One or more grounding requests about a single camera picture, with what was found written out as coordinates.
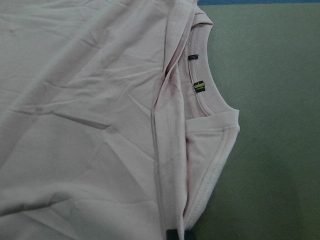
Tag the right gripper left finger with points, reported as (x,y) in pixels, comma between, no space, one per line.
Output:
(172,235)

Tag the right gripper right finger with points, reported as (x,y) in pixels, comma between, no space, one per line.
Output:
(189,235)

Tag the pink Snoopy t-shirt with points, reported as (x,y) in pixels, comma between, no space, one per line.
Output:
(111,126)

